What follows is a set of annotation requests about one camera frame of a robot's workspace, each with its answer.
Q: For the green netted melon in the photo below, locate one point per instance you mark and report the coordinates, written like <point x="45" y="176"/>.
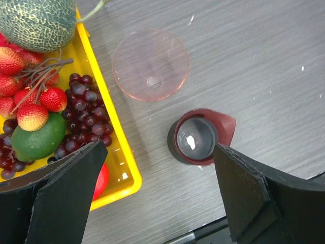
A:
<point x="39" y="26"/>

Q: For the pink glass dripper cone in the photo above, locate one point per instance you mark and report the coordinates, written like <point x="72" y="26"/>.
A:
<point x="150" y="64"/>

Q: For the green lime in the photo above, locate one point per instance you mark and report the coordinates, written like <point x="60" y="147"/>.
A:
<point x="30" y="146"/>

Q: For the yellow plastic tray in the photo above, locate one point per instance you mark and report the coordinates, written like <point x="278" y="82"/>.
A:
<point x="125" y="178"/>

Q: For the red apple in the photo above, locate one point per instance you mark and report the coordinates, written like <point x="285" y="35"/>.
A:
<point x="102" y="182"/>

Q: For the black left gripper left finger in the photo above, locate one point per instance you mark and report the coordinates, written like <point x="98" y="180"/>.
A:
<point x="52" y="204"/>

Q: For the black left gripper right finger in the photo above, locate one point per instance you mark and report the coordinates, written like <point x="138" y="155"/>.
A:
<point x="266" y="205"/>

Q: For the dark red coffee server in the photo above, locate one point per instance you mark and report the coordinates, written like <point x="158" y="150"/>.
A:
<point x="192" y="138"/>

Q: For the red strawberry cluster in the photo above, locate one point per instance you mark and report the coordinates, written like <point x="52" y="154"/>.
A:
<point x="29" y="89"/>

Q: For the purple grape bunch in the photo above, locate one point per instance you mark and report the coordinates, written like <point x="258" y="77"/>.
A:
<point x="87" y="120"/>

